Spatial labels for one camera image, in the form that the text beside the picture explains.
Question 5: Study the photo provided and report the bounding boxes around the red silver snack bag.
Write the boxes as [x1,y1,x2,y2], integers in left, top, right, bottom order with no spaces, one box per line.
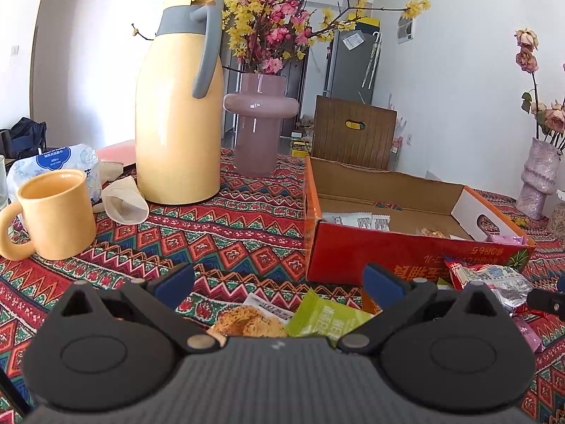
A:
[444,258,534,314]

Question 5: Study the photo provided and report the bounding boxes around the green snack packet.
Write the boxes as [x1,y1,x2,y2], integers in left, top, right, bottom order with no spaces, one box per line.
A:
[284,290,373,342]

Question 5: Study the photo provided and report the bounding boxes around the white oat crisp snack packet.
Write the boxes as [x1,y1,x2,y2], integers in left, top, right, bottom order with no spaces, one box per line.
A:
[207,294,294,346]

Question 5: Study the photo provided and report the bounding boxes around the glass jar with white lid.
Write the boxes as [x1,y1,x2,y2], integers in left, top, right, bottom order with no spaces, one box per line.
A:
[547,200,565,244]

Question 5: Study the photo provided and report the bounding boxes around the red orange cardboard box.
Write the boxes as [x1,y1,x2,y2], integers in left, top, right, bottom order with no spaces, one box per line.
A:
[304,157,535,285]

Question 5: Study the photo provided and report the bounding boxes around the cream paper cone cup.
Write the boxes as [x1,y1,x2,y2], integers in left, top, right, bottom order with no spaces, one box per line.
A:
[101,176,149,225]

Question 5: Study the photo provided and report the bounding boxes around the textured pink ceramic vase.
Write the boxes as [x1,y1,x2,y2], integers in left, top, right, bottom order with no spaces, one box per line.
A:
[516,138,561,220]

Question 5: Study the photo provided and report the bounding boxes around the yellow ceramic mug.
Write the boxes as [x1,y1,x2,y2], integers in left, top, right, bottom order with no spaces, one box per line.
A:
[1,170,97,260]

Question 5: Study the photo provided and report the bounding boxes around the blue white tissue pack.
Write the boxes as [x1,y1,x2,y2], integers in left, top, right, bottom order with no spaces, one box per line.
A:
[7,143,101,203]

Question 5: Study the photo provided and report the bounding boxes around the brown wooden chair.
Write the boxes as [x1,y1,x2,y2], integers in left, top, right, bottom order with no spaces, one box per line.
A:
[311,96,397,170]

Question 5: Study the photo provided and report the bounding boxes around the yellow thermos jug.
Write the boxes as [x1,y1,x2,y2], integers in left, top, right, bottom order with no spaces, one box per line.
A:
[135,0,224,205]

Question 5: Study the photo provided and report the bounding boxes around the dried pink roses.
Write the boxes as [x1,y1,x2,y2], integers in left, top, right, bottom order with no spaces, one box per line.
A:
[513,28,565,153]

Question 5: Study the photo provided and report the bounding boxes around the grey refrigerator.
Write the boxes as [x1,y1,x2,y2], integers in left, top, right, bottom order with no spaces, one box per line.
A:
[324,23,382,105]

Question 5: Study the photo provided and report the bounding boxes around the yellow box on fridge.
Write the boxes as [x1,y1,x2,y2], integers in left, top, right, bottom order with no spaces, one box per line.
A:
[354,17,380,34]

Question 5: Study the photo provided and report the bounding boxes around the pink yellow blossom branches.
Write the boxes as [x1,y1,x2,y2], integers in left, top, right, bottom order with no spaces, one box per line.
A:
[130,0,432,76]

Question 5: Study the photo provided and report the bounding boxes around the pink glossy ring vase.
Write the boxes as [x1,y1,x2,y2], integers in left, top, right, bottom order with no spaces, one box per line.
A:
[223,73,299,177]

